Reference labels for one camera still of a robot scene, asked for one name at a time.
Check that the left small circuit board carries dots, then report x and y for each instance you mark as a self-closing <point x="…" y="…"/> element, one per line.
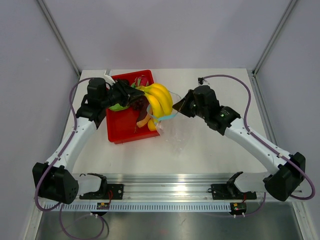
<point x="103" y="206"/>

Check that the aluminium frame post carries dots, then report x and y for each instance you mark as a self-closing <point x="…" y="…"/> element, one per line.
<point x="275" y="35"/>
<point x="44" y="9"/>

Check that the left aluminium frame post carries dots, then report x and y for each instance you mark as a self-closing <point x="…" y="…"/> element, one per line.
<point x="44" y="9"/>

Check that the yellow lemon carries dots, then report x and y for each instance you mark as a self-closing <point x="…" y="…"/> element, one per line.
<point x="151" y="125"/>

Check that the small circuit board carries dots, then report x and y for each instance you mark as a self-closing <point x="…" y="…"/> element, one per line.
<point x="238" y="207"/>
<point x="103" y="206"/>

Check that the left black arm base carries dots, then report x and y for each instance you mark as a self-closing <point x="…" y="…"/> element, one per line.
<point x="114" y="191"/>

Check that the right aluminium frame post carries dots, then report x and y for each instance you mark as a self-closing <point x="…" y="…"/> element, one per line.
<point x="275" y="35"/>

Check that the white slotted cable duct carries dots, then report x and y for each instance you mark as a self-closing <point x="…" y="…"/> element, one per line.
<point x="119" y="206"/>

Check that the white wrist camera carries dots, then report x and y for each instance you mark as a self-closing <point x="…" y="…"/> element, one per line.
<point x="202" y="81"/>
<point x="108" y="79"/>

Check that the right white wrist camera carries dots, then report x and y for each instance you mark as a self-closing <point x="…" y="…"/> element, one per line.
<point x="202" y="81"/>

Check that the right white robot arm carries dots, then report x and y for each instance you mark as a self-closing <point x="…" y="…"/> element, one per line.
<point x="284" y="171"/>

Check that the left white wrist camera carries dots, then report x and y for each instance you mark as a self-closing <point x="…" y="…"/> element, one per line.
<point x="108" y="79"/>

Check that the dark grapes bunch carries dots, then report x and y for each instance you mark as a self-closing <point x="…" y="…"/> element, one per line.
<point x="140" y="104"/>

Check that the pink dragon fruit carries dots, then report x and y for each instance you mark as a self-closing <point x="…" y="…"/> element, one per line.
<point x="141" y="81"/>

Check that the right small circuit board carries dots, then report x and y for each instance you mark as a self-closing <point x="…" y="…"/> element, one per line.
<point x="238" y="207"/>

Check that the clear zip top bag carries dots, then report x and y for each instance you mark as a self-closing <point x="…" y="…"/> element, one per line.
<point x="175" y="130"/>

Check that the aluminium rail front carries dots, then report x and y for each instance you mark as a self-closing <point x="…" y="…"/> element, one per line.
<point x="165" y="187"/>

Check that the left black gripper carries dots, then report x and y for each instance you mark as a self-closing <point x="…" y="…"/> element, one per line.
<point x="126" y="92"/>

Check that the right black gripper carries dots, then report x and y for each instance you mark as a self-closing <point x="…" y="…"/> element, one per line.
<point x="182" y="106"/>

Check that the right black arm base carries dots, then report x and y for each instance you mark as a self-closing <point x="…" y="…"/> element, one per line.
<point x="229" y="191"/>

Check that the green cucumber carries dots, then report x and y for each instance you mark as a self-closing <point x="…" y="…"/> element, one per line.
<point x="117" y="107"/>

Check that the yellow banana bunch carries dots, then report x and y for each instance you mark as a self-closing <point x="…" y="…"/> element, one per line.
<point x="159" y="98"/>

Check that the red plastic tray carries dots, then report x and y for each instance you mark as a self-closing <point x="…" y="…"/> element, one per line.
<point x="121" y="125"/>

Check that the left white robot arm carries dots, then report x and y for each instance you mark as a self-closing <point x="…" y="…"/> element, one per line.
<point x="86" y="121"/>

